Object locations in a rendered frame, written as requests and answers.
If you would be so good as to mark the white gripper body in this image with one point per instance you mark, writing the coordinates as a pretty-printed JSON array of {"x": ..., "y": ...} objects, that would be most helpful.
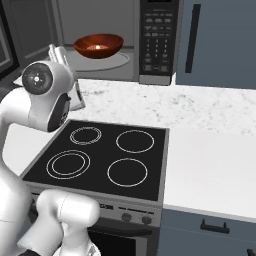
[{"x": 77, "y": 98}]

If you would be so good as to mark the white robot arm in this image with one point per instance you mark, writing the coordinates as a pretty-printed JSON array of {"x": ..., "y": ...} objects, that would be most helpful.
[{"x": 13, "y": 200}]

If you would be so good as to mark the red-brown bowl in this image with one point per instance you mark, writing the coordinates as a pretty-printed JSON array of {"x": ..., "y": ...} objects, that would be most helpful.
[{"x": 83, "y": 50}]

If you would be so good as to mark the grey microwave door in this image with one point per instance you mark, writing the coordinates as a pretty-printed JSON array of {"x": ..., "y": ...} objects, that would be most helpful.
[{"x": 33, "y": 26}]

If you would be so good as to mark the grey microwave oven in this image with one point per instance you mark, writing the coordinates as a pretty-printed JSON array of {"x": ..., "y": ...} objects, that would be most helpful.
[{"x": 156, "y": 40}]

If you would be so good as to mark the dark oven door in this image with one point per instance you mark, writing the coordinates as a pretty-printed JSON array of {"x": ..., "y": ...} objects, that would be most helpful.
[{"x": 116, "y": 245}]

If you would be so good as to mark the blue-grey low cupboard door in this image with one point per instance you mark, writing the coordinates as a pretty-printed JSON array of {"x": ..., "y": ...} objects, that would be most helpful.
[{"x": 193, "y": 243}]

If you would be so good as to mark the grey round turntable plate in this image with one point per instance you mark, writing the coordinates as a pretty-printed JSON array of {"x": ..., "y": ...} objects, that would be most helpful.
[{"x": 115, "y": 63}]

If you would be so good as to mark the silver stove with black hob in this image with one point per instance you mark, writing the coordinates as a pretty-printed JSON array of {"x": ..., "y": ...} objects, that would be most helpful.
[{"x": 100, "y": 156}]

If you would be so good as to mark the grey stove knob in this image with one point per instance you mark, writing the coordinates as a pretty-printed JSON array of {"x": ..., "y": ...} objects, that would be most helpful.
[
  {"x": 126, "y": 217},
  {"x": 146, "y": 220}
]

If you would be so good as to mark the blue-grey drawer front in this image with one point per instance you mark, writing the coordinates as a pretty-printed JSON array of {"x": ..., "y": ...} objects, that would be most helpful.
[{"x": 180, "y": 221}]

